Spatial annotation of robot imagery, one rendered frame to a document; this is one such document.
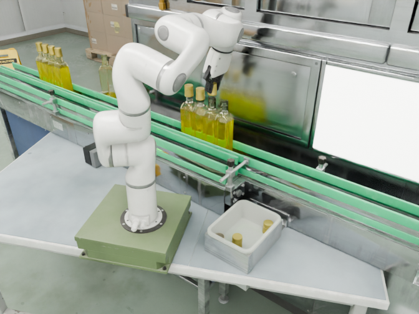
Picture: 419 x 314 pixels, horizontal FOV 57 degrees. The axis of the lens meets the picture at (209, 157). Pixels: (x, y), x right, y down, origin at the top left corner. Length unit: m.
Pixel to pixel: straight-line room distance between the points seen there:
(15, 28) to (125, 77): 6.55
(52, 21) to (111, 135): 6.82
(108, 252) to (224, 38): 0.75
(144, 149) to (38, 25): 6.65
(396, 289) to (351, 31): 0.98
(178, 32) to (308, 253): 0.83
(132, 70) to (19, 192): 0.95
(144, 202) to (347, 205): 0.65
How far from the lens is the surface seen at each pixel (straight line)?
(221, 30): 1.14
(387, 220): 1.29
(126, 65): 0.98
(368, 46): 1.28
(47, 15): 7.77
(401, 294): 1.72
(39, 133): 2.37
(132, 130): 1.05
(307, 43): 1.35
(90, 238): 1.29
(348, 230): 1.34
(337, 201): 1.32
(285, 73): 1.41
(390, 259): 1.35
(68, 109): 2.00
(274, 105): 1.47
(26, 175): 1.87
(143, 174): 1.17
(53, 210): 1.61
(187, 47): 0.96
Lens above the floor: 1.69
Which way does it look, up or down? 31 degrees down
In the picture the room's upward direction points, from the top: straight up
